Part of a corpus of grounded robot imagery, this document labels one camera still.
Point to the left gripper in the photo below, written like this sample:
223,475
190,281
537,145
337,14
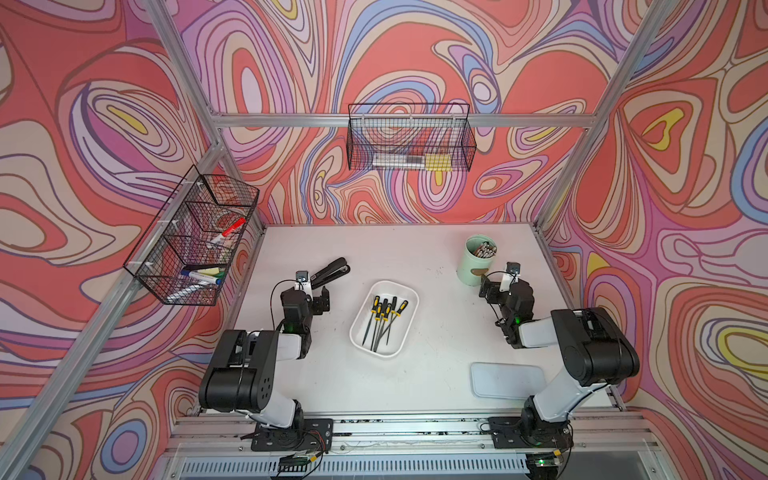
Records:
314,303

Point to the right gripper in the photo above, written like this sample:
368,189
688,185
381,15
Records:
493,290

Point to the file tool five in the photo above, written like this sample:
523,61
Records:
374,322

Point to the file tool four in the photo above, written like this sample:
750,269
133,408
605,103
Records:
383,313

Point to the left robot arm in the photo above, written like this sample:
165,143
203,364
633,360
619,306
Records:
241,375

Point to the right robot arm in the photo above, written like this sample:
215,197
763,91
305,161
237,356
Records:
594,351

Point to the file tool six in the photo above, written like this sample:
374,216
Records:
373,313

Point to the translucent box lid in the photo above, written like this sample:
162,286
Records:
506,381

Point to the yellow box in basket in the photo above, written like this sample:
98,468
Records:
438,162

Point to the black stapler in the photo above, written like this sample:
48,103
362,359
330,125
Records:
335,270

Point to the green pen cup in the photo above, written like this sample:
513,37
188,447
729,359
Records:
471,268

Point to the pens in cup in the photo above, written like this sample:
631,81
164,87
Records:
485,250

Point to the red marker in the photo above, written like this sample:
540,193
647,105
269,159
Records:
229,232

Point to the blue white marker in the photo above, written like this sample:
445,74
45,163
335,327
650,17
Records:
201,278

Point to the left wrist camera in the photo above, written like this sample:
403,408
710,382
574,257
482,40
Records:
303,282

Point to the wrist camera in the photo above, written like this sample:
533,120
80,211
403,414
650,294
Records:
511,273
303,282

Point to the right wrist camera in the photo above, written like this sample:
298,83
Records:
511,273

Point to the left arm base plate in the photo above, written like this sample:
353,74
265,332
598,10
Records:
314,435

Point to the black wire basket left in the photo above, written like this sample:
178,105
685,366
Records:
200,207

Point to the black wire basket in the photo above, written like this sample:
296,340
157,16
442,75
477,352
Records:
200,207
397,135

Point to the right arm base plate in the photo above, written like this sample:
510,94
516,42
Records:
521,433

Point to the black wire basket back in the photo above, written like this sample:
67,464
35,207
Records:
397,135

